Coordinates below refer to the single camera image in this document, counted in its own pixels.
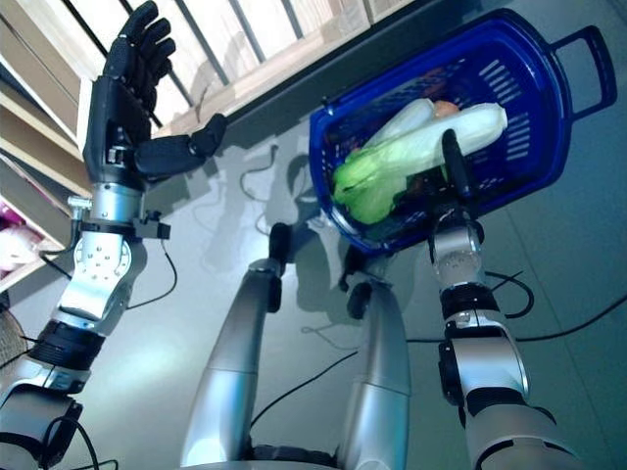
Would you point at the green white napa cabbage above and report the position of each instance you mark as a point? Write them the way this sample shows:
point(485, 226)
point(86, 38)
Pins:
point(406, 115)
point(406, 156)

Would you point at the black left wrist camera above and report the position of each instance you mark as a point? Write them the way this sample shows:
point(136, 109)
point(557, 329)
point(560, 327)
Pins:
point(154, 229)

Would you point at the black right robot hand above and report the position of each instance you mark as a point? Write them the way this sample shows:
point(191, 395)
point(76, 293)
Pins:
point(455, 166)

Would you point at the small brown potato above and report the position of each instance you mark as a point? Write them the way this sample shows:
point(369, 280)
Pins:
point(447, 108)

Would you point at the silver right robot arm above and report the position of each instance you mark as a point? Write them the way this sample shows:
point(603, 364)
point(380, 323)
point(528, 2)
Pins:
point(485, 362)

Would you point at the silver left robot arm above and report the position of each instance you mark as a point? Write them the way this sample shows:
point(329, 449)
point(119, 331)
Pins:
point(98, 264)

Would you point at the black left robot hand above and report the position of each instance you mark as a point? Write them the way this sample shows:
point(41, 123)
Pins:
point(122, 127)

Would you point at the blue plastic shopping basket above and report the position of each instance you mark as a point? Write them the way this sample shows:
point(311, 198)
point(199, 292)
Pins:
point(548, 98)

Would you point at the purple white onion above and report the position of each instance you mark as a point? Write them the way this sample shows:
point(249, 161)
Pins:
point(7, 215)
point(17, 249)

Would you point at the wooden slatted cabbage crate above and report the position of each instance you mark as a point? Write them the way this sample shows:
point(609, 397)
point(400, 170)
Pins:
point(274, 68)

